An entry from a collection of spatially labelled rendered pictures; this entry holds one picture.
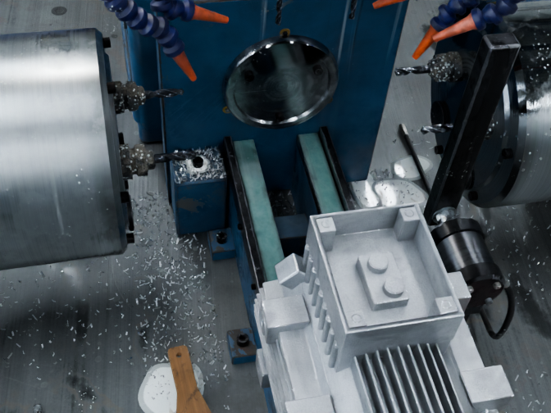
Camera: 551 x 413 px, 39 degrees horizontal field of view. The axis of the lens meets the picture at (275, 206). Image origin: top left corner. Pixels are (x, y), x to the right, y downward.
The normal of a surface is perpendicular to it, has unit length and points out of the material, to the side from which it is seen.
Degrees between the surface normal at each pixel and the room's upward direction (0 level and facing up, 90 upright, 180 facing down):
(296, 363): 0
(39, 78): 13
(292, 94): 90
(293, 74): 90
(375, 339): 90
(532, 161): 77
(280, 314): 0
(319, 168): 0
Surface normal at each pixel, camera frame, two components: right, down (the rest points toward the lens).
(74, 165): 0.20, 0.26
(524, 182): 0.20, 0.79
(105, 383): 0.07, -0.63
